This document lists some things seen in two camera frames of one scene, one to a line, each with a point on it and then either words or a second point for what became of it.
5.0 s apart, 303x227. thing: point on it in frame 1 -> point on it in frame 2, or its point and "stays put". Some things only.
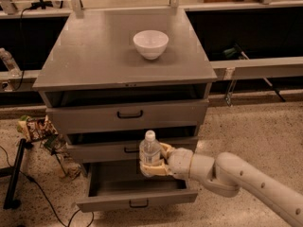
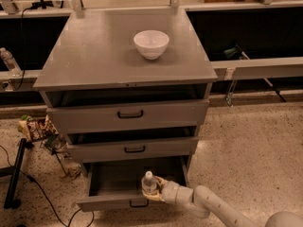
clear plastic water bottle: x=150 y=154 -> x=149 y=183
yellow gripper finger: x=158 y=170 -> x=156 y=197
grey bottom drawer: x=124 y=186 stays put
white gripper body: x=180 y=163 -> x=168 y=191
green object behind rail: x=230 y=53 stays put
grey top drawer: x=130 y=115 stays put
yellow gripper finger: x=165 y=149 -> x=161 y=182
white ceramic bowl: x=151 y=44 stays put
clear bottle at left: x=12 y=68 stays put
